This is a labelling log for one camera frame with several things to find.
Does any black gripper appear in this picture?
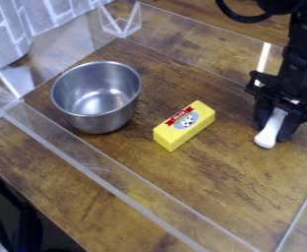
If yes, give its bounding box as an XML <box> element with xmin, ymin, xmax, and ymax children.
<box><xmin>246</xmin><ymin>56</ymin><xmax>307</xmax><ymax>142</ymax></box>

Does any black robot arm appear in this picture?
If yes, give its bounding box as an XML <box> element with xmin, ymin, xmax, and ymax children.
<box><xmin>246</xmin><ymin>0</ymin><xmax>307</xmax><ymax>142</ymax></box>

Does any silver metal pot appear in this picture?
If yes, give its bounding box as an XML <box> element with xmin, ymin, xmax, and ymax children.
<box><xmin>49</xmin><ymin>61</ymin><xmax>141</xmax><ymax>134</ymax></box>

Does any yellow butter block toy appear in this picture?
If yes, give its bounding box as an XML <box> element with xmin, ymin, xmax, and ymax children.
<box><xmin>153</xmin><ymin>100</ymin><xmax>215</xmax><ymax>152</ymax></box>

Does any white brick pattern curtain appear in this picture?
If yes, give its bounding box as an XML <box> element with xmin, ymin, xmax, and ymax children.
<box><xmin>0</xmin><ymin>0</ymin><xmax>115</xmax><ymax>68</ymax></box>

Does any clear acrylic enclosure wall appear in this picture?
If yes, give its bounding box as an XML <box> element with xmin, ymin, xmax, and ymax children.
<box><xmin>0</xmin><ymin>0</ymin><xmax>307</xmax><ymax>252</ymax></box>

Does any black cable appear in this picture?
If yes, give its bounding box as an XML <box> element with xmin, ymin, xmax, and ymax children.
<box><xmin>214</xmin><ymin>0</ymin><xmax>284</xmax><ymax>25</ymax></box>

